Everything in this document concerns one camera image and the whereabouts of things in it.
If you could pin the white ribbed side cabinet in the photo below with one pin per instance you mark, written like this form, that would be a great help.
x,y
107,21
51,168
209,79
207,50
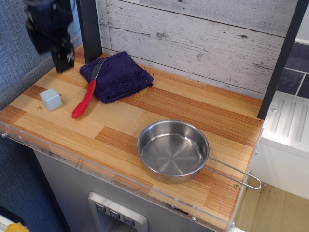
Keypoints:
x,y
282,153

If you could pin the silver dispenser button panel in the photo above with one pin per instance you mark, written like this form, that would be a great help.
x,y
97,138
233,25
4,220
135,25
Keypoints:
x,y
110,216

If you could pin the dark right frame post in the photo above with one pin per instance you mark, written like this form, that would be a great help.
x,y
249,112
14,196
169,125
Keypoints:
x,y
287,46

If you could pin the purple folded towel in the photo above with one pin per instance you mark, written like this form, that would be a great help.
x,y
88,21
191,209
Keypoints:
x,y
119,77

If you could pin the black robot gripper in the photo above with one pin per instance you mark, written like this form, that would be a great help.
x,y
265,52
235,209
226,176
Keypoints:
x,y
47,27

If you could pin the yellow object at corner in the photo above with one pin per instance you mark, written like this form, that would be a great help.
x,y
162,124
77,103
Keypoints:
x,y
16,227

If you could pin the pale blue cube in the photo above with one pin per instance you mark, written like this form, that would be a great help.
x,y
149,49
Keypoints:
x,y
51,99

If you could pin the red handled fork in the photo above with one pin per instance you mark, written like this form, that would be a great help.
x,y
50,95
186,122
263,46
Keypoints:
x,y
83,105

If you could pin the clear acrylic edge guard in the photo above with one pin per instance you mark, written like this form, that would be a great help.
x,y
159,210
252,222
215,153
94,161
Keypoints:
x,y
76,163

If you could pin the stainless steel pan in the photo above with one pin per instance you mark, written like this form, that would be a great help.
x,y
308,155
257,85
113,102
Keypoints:
x,y
174,151

